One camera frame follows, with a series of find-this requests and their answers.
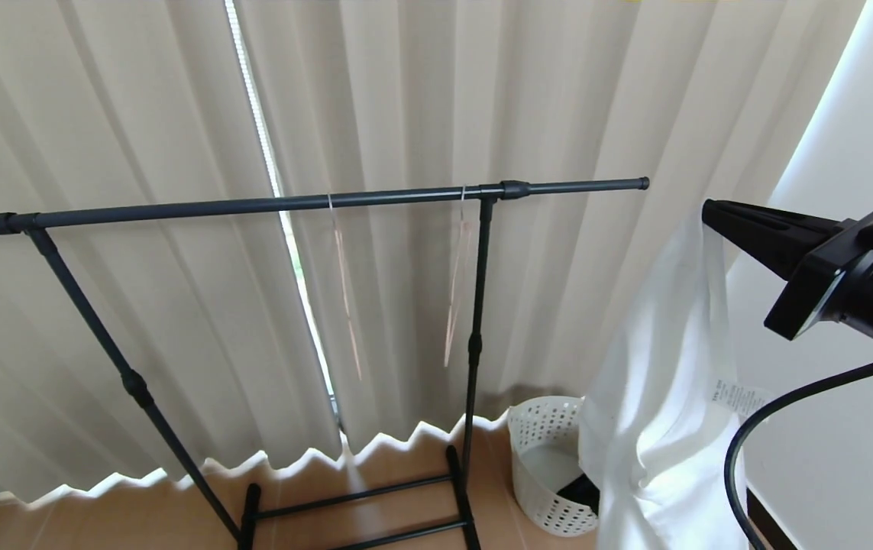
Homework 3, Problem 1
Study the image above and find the white printed shirt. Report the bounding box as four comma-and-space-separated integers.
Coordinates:
577, 205, 777, 550

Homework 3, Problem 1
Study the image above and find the beige curtain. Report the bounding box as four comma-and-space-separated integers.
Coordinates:
0, 0, 868, 505

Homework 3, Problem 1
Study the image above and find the pink clothes hanger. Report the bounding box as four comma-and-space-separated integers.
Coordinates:
443, 186, 475, 369
327, 192, 364, 383

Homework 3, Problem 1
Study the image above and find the black clothes rack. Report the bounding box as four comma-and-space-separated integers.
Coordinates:
0, 177, 651, 550

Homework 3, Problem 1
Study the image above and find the white laundry basket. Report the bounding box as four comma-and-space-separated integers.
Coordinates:
507, 396, 601, 538

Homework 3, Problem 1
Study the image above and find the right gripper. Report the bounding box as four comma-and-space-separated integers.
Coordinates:
763, 197, 873, 379

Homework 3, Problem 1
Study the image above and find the black garment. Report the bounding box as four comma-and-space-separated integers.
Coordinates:
558, 475, 601, 514

